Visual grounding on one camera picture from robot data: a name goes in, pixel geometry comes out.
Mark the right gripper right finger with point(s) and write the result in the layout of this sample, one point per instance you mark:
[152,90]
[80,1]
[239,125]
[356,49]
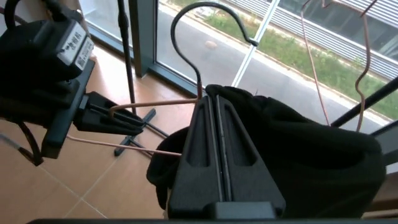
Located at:
[248,183]

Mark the black clothes rack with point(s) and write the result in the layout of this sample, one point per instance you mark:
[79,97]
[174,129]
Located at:
[124,31]

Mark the window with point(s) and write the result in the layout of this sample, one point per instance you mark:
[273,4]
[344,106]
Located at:
[217,62]

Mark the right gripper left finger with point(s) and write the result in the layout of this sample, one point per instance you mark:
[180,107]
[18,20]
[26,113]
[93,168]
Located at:
[199,183]

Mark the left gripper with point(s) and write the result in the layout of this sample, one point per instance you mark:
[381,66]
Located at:
[68,118]

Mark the black shorts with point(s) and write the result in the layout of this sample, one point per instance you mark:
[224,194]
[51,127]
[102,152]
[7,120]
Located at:
[311,155]

